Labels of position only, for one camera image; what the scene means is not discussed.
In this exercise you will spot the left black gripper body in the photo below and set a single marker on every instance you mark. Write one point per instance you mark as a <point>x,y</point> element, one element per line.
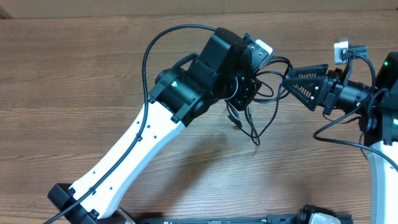
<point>247,92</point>

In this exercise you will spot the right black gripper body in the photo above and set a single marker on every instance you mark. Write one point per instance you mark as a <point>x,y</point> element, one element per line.
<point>325,93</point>

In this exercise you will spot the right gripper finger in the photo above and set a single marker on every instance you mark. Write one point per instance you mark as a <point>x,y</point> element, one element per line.
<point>309,91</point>
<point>308,72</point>

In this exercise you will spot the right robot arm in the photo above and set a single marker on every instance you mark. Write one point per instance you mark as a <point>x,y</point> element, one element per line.
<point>359,89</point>

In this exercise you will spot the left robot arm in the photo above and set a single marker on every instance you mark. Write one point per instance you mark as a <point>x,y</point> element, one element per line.
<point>224,70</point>

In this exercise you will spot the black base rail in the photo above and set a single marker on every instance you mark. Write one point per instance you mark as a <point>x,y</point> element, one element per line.
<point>270,219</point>

